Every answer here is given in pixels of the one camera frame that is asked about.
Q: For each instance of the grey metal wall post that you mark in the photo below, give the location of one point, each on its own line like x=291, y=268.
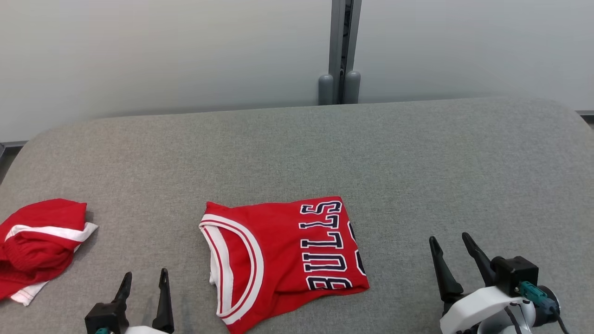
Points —
x=335, y=37

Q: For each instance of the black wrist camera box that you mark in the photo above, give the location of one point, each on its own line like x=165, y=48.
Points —
x=104, y=317
x=514, y=273

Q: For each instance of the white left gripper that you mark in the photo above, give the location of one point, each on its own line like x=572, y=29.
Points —
x=146, y=330

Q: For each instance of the grey cylindrical bumper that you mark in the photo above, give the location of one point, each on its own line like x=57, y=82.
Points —
x=326, y=90
x=352, y=88

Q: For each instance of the red shorts with white stripe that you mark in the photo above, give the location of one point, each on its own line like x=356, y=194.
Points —
x=37, y=250

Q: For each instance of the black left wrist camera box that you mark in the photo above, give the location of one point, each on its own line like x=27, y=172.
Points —
x=104, y=317

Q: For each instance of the red Bulls basketball jersey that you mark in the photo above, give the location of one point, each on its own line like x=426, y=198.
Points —
x=278, y=250

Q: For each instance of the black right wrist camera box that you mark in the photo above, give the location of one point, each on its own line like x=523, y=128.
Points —
x=514, y=273

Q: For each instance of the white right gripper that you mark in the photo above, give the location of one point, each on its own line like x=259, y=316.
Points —
x=478, y=304

